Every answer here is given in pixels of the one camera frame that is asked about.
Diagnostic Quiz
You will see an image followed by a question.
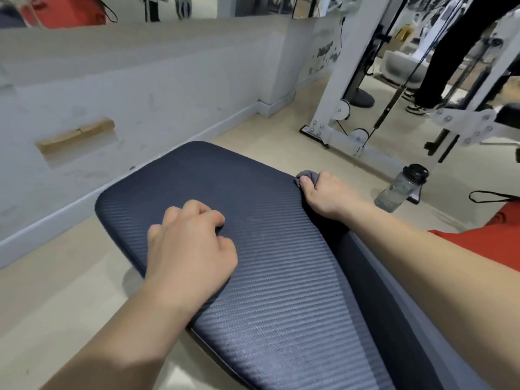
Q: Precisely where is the white cable machine frame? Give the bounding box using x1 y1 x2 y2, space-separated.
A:
300 0 431 164

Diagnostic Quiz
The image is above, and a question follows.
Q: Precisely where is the brown cardboard piece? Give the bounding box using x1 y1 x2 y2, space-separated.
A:
35 118 116 155

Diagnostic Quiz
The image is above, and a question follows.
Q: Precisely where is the person's right forearm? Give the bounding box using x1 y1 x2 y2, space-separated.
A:
338 201 520 390

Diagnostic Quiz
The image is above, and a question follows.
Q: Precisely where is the person's right hand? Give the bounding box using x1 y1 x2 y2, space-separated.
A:
301 171 367 224

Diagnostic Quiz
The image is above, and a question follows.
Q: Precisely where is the grey cloth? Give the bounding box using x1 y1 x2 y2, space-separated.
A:
295 170 321 189

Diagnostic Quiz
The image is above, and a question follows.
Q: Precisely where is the person's left forearm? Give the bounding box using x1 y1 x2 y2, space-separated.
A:
41 277 216 390

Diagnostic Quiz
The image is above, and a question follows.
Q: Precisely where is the black bag strap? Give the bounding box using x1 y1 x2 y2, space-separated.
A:
469 190 520 204

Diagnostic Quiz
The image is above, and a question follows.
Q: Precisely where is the wall mirror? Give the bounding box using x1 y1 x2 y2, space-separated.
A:
0 0 344 30

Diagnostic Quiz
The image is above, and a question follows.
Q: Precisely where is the red bag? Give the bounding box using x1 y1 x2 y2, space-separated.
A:
428 201 520 273

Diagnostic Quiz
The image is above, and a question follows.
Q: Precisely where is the white round stool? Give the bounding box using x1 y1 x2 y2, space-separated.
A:
383 50 430 88

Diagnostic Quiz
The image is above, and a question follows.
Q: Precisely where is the clear water bottle black lid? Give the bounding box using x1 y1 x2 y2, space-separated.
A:
374 163 429 213

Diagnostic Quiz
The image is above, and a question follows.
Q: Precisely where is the black round stand base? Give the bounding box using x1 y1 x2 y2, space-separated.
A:
344 87 375 109

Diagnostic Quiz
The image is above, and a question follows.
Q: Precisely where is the dark blue bench pad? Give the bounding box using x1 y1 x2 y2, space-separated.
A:
95 141 490 390

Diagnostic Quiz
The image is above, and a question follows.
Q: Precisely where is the person's left hand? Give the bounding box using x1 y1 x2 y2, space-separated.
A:
144 200 239 310

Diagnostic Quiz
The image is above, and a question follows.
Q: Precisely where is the black machine cable with clip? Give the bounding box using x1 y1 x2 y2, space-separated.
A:
353 0 478 160

